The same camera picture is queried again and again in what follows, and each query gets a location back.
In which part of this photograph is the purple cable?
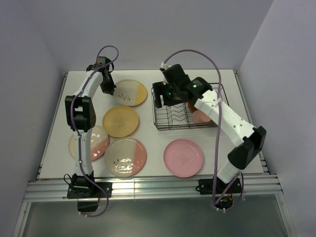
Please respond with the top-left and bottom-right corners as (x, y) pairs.
(70, 45), (119, 218)
(161, 49), (246, 211)

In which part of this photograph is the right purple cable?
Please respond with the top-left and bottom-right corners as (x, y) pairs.
(161, 49), (246, 211)

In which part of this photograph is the beige yellow branch plate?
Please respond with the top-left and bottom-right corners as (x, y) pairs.
(114, 79), (148, 107)

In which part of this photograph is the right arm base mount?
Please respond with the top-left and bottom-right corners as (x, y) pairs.
(195, 178), (244, 212)

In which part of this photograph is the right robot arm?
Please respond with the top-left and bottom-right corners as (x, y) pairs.
(153, 63), (267, 193)

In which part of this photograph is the orange bear plate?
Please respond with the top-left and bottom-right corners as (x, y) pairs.
(102, 106), (139, 138)

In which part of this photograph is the pink bear plate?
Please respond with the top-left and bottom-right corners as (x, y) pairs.
(163, 139), (204, 178)

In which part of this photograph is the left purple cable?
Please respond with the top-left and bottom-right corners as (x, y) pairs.
(70, 45), (119, 218)

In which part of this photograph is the beige pink branch plate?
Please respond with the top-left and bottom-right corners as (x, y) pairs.
(105, 137), (147, 177)

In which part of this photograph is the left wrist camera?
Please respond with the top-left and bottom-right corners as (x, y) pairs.
(95, 56), (111, 67)

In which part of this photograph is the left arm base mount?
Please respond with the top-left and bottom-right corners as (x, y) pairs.
(67, 186), (106, 213)

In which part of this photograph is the pink plastic cup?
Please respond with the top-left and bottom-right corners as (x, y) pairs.
(192, 110), (211, 123)

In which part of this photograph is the black wire dish rack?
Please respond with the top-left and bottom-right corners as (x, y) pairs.
(151, 88), (217, 131)

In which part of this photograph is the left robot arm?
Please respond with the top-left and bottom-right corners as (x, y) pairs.
(65, 61), (116, 198)

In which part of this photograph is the large pink white plate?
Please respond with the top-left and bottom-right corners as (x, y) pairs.
(68, 126), (110, 161)

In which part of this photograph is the red black mug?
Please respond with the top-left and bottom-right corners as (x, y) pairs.
(187, 102), (197, 112)

